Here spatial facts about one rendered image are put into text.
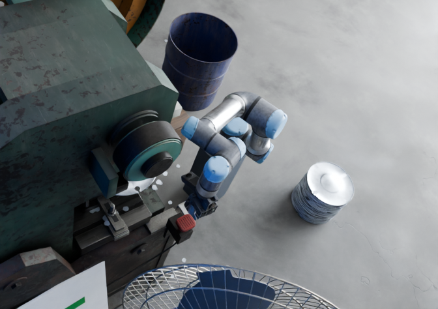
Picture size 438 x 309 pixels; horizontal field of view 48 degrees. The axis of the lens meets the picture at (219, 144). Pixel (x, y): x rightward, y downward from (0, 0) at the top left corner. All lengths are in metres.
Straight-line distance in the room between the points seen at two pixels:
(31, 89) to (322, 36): 3.19
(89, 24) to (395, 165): 2.64
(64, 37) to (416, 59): 3.55
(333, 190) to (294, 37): 1.54
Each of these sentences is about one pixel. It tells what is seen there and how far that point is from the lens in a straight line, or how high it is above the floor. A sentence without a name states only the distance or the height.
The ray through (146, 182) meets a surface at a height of 0.78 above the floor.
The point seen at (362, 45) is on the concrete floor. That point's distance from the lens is 4.31.
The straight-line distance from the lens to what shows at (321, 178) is 2.92.
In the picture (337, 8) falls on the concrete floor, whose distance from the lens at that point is 4.55.
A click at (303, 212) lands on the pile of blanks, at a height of 0.06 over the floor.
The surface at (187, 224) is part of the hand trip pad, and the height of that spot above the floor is 0.76.
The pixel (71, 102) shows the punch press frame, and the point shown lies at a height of 1.50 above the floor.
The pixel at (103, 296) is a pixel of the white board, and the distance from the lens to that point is 2.26.
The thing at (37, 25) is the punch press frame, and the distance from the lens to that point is 1.41.
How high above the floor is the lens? 2.47
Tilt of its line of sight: 52 degrees down
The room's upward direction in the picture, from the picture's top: 25 degrees clockwise
